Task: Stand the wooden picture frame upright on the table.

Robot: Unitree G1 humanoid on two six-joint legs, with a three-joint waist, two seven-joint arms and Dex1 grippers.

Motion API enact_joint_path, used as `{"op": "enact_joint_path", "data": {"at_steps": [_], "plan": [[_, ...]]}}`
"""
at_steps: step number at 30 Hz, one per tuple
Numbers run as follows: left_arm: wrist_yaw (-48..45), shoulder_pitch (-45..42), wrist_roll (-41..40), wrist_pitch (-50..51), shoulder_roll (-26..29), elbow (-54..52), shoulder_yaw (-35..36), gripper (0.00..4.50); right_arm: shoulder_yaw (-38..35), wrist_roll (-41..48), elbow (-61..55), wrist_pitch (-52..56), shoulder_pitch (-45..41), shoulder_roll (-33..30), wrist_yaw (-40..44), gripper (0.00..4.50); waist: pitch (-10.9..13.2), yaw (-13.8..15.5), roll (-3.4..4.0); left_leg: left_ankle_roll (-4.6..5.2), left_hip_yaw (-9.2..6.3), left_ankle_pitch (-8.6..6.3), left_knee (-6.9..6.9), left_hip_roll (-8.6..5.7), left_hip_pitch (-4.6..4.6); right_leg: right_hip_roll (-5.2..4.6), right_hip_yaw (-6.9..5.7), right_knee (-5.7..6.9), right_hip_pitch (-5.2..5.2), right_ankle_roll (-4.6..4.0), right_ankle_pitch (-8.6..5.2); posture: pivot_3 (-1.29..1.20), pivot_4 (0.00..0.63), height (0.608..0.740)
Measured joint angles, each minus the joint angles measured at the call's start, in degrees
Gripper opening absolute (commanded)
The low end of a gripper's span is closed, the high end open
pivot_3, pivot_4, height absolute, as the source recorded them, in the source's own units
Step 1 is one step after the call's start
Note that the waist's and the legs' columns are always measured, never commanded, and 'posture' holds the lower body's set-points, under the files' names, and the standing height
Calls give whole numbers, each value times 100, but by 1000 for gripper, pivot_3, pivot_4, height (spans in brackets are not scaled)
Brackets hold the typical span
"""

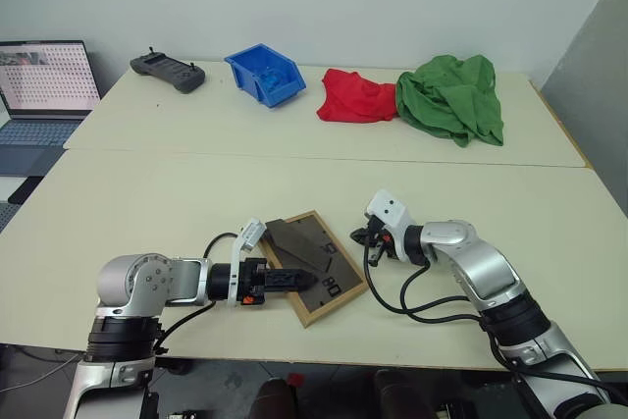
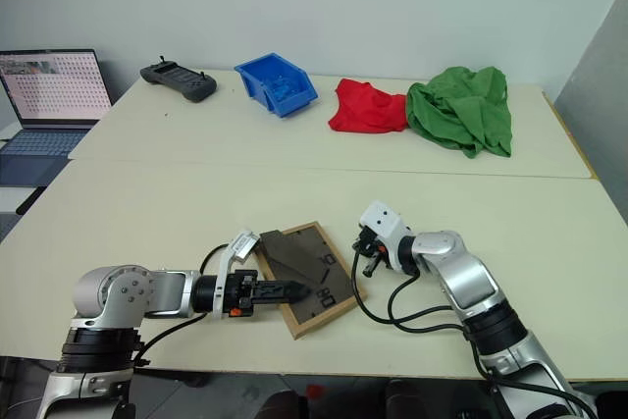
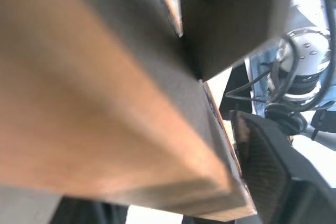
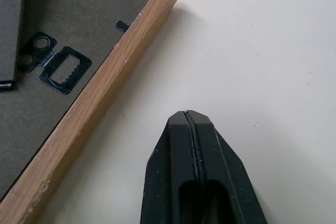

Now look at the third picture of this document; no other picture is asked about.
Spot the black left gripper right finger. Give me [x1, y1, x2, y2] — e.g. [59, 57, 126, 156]
[227, 109, 336, 224]

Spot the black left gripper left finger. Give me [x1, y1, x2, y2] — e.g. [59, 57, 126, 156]
[51, 194, 130, 224]

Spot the large brown cardboard box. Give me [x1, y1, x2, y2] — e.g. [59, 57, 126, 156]
[0, 0, 298, 222]

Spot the light blue cloth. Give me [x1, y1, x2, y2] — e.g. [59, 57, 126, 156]
[244, 49, 336, 116]

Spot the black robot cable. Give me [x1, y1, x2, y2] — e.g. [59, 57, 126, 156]
[225, 0, 336, 113]

